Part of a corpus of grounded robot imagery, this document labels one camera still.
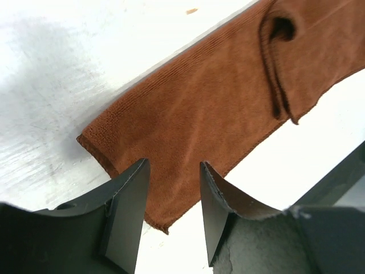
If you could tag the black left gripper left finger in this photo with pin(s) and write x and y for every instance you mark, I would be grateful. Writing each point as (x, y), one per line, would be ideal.
(97, 232)

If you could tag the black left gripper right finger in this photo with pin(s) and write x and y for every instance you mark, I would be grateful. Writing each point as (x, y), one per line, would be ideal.
(244, 235)

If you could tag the brown towel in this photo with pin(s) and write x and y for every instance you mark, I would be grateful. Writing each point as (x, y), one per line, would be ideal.
(220, 98)

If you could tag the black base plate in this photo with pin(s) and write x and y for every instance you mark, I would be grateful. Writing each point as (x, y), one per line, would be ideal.
(337, 182)

